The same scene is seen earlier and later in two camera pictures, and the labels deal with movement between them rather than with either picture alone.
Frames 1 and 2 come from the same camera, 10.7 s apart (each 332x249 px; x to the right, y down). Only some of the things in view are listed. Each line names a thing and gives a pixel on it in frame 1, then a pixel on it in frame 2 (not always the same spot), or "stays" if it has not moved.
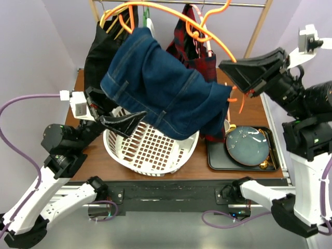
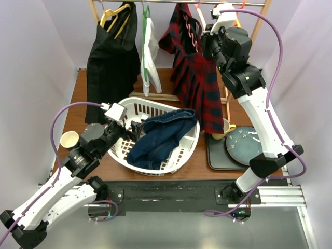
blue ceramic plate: [248, 146] stays
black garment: [106, 38] stays
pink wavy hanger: [206, 35] -> [191, 33]
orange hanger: [183, 12] -> [236, 22]
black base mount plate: [178, 196] stays
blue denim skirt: [143, 77] -> [158, 136]
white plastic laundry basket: [148, 151] stays
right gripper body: [288, 92] -> [212, 47]
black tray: [218, 159] stays
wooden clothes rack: [97, 5] stays
